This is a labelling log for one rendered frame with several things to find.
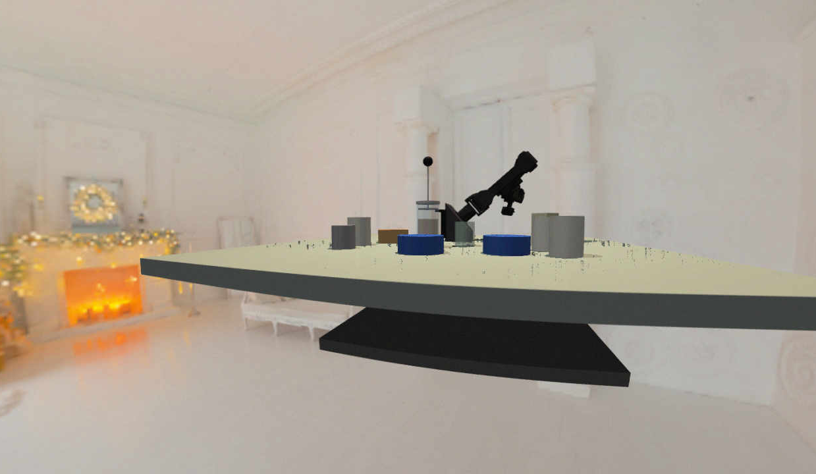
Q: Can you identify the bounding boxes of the blue cylinder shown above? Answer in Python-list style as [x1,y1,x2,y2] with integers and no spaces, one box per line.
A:
[398,234,444,255]
[483,234,531,256]

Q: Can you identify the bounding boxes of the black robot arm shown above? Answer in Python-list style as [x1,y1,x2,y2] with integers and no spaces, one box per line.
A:
[455,151,538,221]

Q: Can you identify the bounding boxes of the french press coffee maker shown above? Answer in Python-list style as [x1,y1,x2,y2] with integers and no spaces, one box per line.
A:
[416,157,447,238]

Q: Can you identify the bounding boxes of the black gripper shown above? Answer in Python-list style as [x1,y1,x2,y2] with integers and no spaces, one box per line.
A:
[501,185,521,216]

